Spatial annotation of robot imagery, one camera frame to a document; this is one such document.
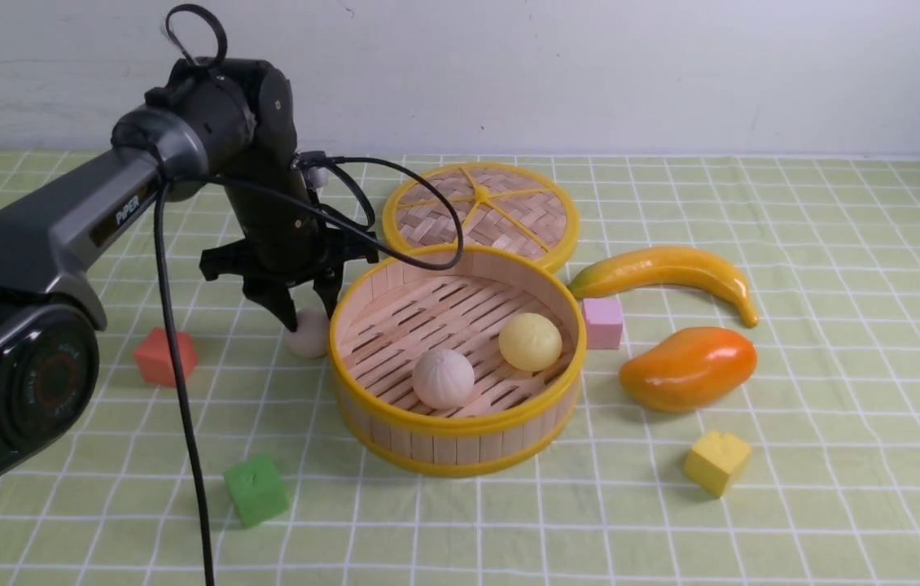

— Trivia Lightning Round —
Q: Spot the red foam cube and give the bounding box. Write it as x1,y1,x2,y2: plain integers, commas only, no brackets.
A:
134,327,197,388

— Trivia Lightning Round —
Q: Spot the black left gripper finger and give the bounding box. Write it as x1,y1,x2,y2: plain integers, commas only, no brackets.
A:
312,267,344,319
243,277,299,333

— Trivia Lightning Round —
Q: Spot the woven bamboo steamer lid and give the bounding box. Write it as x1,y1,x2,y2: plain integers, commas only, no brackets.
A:
381,162,580,272

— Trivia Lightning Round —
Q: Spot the yellow toy banana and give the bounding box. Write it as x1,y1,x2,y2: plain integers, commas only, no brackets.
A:
567,246,760,329

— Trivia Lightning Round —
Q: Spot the bamboo steamer tray yellow rim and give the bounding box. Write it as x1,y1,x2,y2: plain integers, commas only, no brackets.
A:
327,245,587,476

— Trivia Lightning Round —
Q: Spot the green foam cube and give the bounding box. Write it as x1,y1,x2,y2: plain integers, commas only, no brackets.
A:
222,455,291,529

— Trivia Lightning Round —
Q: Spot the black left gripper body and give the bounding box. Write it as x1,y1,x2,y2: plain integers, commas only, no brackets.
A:
199,150,379,292

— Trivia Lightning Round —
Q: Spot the green checkered tablecloth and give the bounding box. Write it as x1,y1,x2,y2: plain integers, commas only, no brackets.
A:
0,150,920,586

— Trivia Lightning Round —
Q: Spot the white bun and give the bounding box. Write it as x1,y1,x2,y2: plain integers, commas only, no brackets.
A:
283,308,330,359
411,348,475,409

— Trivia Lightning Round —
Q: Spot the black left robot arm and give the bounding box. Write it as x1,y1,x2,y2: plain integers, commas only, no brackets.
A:
0,57,379,475

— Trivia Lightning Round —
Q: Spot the yellow foam cube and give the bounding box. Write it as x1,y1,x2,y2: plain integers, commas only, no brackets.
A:
683,431,753,498

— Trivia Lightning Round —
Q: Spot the yellow bun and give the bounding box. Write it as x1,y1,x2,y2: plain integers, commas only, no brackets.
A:
497,313,563,372

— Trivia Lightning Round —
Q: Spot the pink foam cube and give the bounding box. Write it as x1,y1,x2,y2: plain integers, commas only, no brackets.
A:
580,297,624,350

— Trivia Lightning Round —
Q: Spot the white bun front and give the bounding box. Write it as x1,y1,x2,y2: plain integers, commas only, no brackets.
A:
411,348,475,409

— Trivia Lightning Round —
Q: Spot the orange toy mango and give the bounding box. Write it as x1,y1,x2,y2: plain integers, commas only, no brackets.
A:
619,326,758,414

